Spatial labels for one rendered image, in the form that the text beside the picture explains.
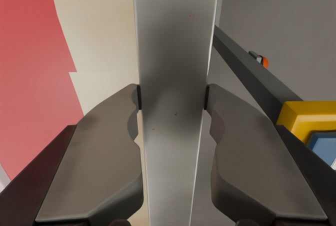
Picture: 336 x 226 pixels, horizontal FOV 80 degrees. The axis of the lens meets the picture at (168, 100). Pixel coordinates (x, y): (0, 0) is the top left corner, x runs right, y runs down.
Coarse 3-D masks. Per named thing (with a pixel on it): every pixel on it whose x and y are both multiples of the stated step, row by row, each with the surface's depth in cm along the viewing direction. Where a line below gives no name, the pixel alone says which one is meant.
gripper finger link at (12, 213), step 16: (64, 128) 8; (48, 144) 7; (64, 144) 7; (32, 160) 7; (48, 160) 7; (16, 176) 6; (32, 176) 6; (48, 176) 6; (0, 192) 6; (16, 192) 6; (32, 192) 6; (0, 208) 5; (16, 208) 5; (32, 208) 5; (0, 224) 5; (16, 224) 5; (32, 224) 5; (48, 224) 5; (64, 224) 5; (80, 224) 5
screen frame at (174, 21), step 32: (160, 0) 9; (192, 0) 9; (160, 32) 10; (192, 32) 10; (160, 64) 10; (192, 64) 10; (160, 96) 11; (192, 96) 11; (160, 128) 13; (192, 128) 13; (160, 160) 14; (192, 160) 14; (160, 192) 16; (192, 192) 16; (160, 224) 18
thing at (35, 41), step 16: (0, 0) 12; (16, 0) 12; (32, 0) 12; (48, 0) 12; (0, 16) 12; (16, 16) 12; (32, 16) 12; (48, 16) 12; (0, 32) 13; (16, 32) 13; (32, 32) 13; (48, 32) 13; (0, 48) 13; (16, 48) 13; (32, 48) 13; (48, 48) 13; (64, 48) 13; (0, 64) 14; (16, 64) 14; (32, 64) 14; (48, 64) 14; (64, 64) 14
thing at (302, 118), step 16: (224, 48) 56; (240, 48) 53; (240, 64) 45; (256, 64) 43; (240, 80) 45; (256, 80) 37; (272, 80) 37; (256, 96) 38; (272, 96) 32; (288, 96) 32; (272, 112) 32; (288, 112) 21; (304, 112) 20; (320, 112) 20; (288, 128) 21; (304, 128) 21; (320, 128) 21
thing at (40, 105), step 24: (0, 72) 14; (24, 72) 14; (48, 72) 14; (0, 96) 15; (24, 96) 15; (48, 96) 15; (72, 96) 15; (0, 120) 16; (24, 120) 16; (48, 120) 16; (72, 120) 17; (0, 144) 18; (24, 144) 18; (0, 168) 19
